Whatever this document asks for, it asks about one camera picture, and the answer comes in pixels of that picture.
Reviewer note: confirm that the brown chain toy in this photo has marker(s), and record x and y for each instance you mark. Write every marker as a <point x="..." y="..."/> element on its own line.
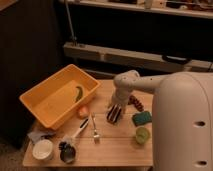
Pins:
<point x="137" y="104"/>

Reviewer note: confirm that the green sponge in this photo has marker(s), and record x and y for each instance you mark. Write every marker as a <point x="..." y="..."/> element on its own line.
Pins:
<point x="141" y="118"/>

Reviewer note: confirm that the wooden board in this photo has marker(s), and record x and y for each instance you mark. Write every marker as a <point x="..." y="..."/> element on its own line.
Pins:
<point x="116" y="147"/>

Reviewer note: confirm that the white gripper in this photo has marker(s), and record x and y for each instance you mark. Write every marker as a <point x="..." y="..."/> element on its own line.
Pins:
<point x="120" y="97"/>

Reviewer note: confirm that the yellow plastic tray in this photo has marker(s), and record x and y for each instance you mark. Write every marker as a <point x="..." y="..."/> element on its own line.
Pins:
<point x="52" y="101"/>

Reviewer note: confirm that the metal measuring cup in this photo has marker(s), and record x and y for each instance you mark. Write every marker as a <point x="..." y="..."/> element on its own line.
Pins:
<point x="68" y="154"/>

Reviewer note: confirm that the orange round fruit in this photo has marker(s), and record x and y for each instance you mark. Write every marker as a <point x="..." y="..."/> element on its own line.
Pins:
<point x="83" y="112"/>

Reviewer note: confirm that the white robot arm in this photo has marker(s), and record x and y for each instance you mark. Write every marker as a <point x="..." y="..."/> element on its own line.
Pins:
<point x="182" y="117"/>

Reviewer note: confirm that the white bowl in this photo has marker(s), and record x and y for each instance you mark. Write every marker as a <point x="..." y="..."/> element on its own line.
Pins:
<point x="43" y="150"/>

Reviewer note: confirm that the silver fork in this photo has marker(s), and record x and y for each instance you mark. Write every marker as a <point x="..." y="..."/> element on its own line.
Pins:
<point x="96" y="135"/>

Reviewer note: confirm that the grey crumpled cloth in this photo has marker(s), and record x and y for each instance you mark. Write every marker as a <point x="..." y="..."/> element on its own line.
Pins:
<point x="36" y="136"/>

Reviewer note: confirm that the wall shelf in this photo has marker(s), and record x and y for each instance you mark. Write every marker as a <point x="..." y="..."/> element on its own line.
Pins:
<point x="147" y="6"/>

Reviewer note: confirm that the green pepper toy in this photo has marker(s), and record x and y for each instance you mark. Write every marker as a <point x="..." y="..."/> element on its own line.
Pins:
<point x="80" y="93"/>

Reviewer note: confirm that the metal vertical pole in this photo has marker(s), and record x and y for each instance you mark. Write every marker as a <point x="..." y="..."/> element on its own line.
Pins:
<point x="73" y="37"/>

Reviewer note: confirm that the light green cup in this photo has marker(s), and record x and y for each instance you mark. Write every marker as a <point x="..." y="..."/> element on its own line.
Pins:
<point x="142" y="135"/>

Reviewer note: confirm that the grey metal rail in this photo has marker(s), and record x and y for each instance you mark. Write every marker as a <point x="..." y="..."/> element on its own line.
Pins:
<point x="132" y="58"/>

